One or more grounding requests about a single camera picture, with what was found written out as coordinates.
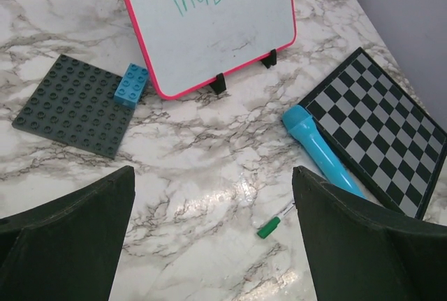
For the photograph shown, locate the black white chessboard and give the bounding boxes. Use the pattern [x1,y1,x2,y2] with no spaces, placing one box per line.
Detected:
[300,47,446,219]

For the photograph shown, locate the blue lego brick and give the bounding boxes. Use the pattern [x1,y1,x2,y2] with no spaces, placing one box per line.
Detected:
[114,64,149,110]

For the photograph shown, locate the dark grey lego baseplate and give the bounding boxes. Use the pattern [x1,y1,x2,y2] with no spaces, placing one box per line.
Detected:
[12,54,133,159]

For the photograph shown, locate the pink framed whiteboard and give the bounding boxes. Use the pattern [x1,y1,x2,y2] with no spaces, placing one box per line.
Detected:
[124,0,297,100]

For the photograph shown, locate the white whiteboard marker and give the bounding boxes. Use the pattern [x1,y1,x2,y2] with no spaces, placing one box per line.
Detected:
[256,200,295,239]

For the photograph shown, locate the black whiteboard stand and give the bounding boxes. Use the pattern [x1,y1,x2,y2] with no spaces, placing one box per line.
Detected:
[208,49,277,95]

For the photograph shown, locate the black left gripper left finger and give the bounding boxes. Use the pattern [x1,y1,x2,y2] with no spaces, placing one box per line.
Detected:
[1,166,135,300]

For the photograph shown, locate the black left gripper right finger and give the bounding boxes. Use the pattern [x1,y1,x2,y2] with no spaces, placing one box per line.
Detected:
[292,166,446,300]

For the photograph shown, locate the green marker cap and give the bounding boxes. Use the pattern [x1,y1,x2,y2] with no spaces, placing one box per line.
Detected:
[256,216,281,239]

